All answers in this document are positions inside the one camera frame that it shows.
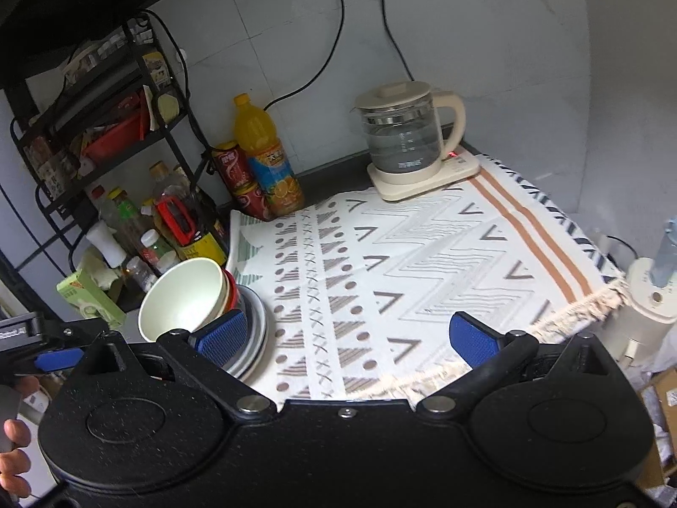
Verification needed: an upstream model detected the soy sauce bottle red handle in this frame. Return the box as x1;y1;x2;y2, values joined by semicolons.
151;161;228;268

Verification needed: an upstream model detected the red plastic basin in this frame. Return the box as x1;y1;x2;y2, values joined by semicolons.
82;113;154;166

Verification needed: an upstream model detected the black range hood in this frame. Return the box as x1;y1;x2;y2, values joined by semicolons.
0;0;249;86

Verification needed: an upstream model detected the yellow sponge cloth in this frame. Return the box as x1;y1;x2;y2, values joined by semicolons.
157;92;182;124

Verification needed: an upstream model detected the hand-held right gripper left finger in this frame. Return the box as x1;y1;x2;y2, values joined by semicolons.
79;309;273;423

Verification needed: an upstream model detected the red and black bowl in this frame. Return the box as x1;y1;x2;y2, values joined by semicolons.
225;270;249;323

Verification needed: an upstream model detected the cardboard box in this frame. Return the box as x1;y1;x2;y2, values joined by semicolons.
635;367;677;488

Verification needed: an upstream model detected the printed packet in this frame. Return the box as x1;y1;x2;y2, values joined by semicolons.
24;138;80;198

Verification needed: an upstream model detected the white cap clear bottle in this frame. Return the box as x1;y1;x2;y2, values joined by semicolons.
140;229;178;274

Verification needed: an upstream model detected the yellow black packet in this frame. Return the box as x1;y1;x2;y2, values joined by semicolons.
143;53;173;91

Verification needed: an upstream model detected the cream kettle base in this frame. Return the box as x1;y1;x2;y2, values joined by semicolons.
367;151;482;203

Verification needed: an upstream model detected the black metal rack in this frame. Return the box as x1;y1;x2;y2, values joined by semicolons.
11;11;228;276

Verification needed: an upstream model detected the person's left hand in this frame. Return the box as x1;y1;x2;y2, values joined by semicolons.
0;418;33;498

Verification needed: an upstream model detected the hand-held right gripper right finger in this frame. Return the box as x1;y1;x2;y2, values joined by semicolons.
415;312;617;423

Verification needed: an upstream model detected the glass electric kettle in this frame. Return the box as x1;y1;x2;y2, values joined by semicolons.
353;81;467;175

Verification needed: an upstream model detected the patterned fringed table mat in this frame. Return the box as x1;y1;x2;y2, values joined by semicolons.
227;155;630;402

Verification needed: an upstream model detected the cream bowl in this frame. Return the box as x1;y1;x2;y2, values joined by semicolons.
138;257;229;343
219;269;237;326

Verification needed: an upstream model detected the cream appliance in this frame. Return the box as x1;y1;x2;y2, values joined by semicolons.
603;257;677;368

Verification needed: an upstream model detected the orange juice bottle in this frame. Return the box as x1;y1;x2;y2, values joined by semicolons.
233;94;306;218

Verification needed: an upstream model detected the green label sauce bottle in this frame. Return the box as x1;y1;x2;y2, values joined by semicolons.
108;188;154;260

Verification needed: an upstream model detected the small clear shaker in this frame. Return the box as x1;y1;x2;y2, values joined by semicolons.
125;257;158;293

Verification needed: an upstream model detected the large white flower plate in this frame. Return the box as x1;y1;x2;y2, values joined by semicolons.
238;296;270;383

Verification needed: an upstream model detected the green carton box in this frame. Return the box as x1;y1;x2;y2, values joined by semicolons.
56;267;128;329

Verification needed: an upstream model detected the crumpled cream paper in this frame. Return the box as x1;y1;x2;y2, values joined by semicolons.
79;248;124;293

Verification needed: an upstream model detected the black power cable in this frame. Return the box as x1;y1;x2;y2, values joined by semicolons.
144;8;213;150
365;0;417;84
261;0;347;113

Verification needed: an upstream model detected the red cap clear bottle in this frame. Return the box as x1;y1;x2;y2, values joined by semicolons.
91;185;122;234

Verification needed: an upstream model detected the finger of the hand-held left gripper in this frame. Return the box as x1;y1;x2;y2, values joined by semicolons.
34;348;84;374

